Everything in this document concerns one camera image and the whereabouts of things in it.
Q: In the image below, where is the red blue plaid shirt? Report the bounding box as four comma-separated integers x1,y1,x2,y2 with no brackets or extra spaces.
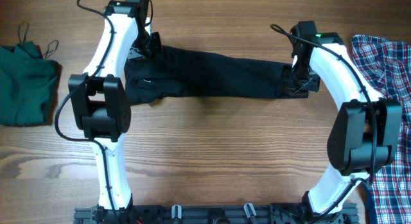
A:
351,35,410,223

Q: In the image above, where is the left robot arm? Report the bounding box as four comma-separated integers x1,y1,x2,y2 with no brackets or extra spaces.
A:
68,0,154,212

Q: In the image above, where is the green drawstring bag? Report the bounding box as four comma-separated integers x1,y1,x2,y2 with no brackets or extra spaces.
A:
1,31,60,126

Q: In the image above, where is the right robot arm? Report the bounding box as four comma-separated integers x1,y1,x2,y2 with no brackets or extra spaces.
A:
285,30,402,223

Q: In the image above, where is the black polo shirt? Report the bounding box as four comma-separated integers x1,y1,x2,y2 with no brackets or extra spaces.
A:
125,46,308,105

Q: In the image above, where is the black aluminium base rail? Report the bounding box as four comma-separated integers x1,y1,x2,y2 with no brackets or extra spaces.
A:
73,203,360,224

